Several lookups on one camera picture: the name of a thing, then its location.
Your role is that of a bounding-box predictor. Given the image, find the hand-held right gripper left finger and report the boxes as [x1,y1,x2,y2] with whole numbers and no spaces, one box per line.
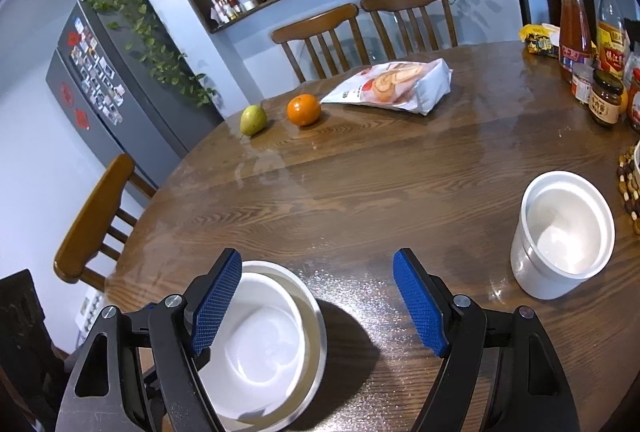
[55,248,244,432]

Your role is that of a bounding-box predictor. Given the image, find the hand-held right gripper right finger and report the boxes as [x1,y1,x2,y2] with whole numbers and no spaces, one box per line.
[392,248,581,432]

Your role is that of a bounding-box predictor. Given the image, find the plain white bowl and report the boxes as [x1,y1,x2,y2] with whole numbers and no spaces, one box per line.
[192,269,307,410]

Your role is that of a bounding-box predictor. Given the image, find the ribbed beige bowl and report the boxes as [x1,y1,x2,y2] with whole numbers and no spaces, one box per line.
[197,261,329,432]

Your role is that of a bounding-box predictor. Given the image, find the tall white ceramic pot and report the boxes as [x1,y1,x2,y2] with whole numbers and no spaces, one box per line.
[510,169,615,300]

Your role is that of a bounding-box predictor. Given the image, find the green pear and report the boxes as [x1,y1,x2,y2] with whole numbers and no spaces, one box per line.
[240,105,267,136]

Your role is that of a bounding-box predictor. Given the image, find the grey refrigerator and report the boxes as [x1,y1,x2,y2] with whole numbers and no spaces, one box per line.
[45,0,226,190]

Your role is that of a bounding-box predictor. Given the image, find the orange fruit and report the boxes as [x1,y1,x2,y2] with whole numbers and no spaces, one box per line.
[286,95,322,127]

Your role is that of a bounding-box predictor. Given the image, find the white snack bag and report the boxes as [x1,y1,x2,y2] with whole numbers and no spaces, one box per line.
[320,58,454,115]

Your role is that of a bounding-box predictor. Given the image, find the wooden bead trivet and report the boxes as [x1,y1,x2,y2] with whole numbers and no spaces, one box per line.
[616,139,640,235]

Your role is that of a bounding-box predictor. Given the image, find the cluster of fridge magnets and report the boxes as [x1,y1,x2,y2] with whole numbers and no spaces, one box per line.
[67,17,126,125]

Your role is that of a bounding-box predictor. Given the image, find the small glass jar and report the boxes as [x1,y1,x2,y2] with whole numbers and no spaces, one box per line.
[571,62,596,106]

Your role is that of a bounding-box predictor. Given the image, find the brown sauce jar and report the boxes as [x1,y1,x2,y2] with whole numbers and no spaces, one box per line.
[589,70,626,114]

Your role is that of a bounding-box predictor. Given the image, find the yellow snack packet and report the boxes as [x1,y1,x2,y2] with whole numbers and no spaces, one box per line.
[520,23,562,58]

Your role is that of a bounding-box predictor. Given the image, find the red label jar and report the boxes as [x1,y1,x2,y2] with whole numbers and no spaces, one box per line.
[627,67,640,133]

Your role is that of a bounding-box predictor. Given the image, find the red sauce bottle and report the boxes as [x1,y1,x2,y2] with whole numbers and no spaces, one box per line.
[558,0,596,83]

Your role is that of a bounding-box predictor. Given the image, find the yellow capped vinegar bottle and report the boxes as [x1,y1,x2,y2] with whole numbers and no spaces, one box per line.
[595,0,631,80]

